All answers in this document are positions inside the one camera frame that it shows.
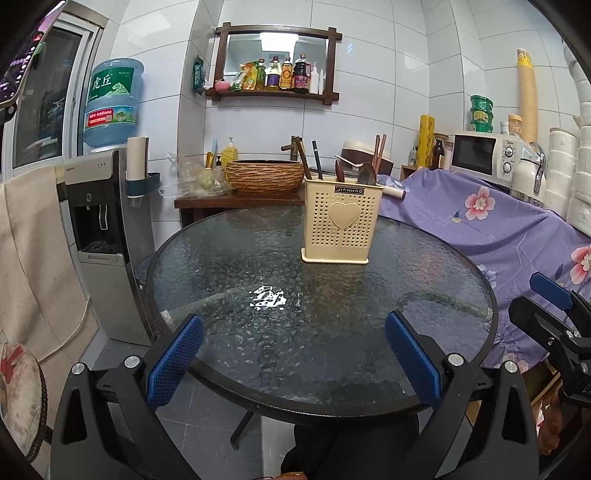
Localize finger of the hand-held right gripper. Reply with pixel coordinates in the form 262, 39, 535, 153
509, 294, 580, 357
529, 272, 591, 324

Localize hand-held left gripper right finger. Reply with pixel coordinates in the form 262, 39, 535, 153
385, 309, 540, 480

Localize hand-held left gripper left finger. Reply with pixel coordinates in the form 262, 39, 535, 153
50, 313, 206, 480

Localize cream perforated utensil holder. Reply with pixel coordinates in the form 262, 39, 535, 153
301, 178, 385, 265

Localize purple floral cloth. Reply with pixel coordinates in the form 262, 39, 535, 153
379, 167, 591, 371

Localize black table leg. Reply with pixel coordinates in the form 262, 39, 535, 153
229, 410, 257, 451

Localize dark cloth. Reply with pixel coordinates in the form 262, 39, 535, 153
281, 414, 422, 480

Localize white microwave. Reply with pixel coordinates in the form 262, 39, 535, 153
450, 132, 532, 179

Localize printed cushion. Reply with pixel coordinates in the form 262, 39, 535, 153
0, 342, 49, 465

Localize wooden washstand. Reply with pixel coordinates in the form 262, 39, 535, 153
174, 189, 306, 230

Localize grey water dispenser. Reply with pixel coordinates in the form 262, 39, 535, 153
55, 150, 156, 345

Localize beige cloth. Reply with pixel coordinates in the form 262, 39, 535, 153
0, 165, 100, 366

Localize clear plastic bag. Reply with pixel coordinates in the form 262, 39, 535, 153
159, 154, 232, 199

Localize yellow roll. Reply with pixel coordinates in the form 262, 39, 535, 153
419, 115, 437, 169

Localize tall cream rolled mat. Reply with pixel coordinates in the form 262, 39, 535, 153
516, 48, 540, 144

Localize woven pattern sink basin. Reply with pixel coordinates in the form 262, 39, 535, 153
225, 159, 306, 194

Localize white paper cup tube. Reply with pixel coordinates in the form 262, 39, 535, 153
126, 136, 150, 202

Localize yellow soap dispenser bottle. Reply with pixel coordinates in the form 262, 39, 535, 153
222, 137, 240, 169

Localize brown and white rice cooker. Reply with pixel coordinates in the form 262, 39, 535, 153
340, 140, 394, 179

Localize brass faucet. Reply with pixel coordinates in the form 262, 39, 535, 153
280, 135, 304, 162

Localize blue water jug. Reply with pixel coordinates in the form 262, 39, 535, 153
83, 58, 145, 151

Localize window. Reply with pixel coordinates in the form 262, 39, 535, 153
11, 11, 105, 169

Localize yellow green packet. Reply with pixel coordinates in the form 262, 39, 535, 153
230, 62, 257, 91

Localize large dark sauce bottle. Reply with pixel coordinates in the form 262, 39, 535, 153
292, 54, 311, 92

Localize smartphone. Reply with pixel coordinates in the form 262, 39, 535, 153
0, 9, 48, 108

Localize wooden framed mirror shelf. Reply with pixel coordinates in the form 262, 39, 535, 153
205, 22, 342, 107

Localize white cable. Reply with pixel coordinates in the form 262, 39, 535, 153
39, 290, 93, 366

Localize white kettle with steel handle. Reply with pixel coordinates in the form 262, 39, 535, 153
511, 141, 548, 206

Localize teal wall holder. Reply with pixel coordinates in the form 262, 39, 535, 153
124, 172, 162, 199

